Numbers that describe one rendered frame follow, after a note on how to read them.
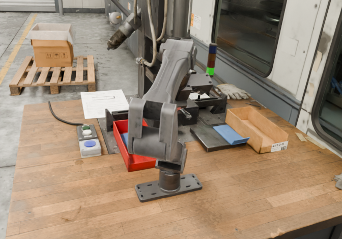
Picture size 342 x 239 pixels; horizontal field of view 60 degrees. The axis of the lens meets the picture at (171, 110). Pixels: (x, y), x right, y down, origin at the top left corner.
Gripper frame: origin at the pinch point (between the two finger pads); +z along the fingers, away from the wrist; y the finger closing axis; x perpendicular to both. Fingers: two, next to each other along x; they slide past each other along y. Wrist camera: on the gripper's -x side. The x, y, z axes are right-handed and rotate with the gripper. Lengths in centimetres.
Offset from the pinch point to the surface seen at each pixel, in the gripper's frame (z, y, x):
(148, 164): 14.6, -11.3, 6.1
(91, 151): 20.0, -0.9, 23.3
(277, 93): 29, 21, -71
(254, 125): 24, 2, -46
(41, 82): 230, 204, 58
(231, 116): 20.6, 6.0, -35.1
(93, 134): 24.3, 7.8, 21.3
